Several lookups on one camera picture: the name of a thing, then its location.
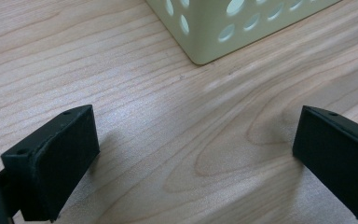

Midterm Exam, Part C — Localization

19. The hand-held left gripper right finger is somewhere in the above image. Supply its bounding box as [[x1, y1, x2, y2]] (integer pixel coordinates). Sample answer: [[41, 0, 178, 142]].
[[292, 105, 358, 224]]

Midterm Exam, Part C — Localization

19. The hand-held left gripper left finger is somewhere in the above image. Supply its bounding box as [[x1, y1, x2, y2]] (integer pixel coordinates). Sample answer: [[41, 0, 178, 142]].
[[0, 104, 101, 223]]

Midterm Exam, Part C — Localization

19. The pale green perforated plastic basket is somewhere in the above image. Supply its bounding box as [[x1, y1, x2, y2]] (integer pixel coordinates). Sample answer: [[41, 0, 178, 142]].
[[145, 0, 343, 66]]

